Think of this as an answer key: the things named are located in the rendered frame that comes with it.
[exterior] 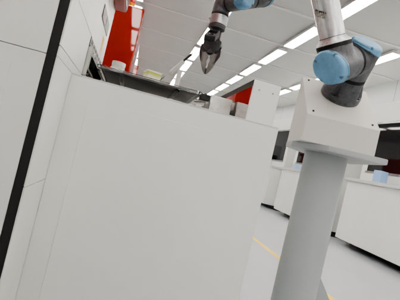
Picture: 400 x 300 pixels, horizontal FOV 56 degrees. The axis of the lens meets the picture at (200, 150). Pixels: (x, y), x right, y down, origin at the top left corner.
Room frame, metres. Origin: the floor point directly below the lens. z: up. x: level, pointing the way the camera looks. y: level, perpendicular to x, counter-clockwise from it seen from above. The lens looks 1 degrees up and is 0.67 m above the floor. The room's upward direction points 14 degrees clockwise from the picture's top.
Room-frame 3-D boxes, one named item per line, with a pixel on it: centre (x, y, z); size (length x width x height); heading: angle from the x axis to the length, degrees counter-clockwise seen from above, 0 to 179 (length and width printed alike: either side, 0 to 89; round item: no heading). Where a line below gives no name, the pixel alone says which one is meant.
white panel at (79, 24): (1.23, 0.44, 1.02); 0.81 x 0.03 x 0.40; 11
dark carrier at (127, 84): (1.46, 0.26, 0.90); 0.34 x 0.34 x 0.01; 11
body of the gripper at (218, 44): (1.59, 0.05, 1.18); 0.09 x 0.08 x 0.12; 172
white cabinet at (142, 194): (1.55, 0.17, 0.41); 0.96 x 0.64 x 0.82; 11
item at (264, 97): (1.46, -0.11, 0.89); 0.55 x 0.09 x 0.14; 11
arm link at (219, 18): (1.58, 0.05, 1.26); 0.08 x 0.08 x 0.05
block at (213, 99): (1.37, -0.03, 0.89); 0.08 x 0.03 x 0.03; 101
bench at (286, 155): (8.68, -1.90, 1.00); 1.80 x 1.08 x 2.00; 11
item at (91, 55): (1.40, 0.46, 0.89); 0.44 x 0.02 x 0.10; 11
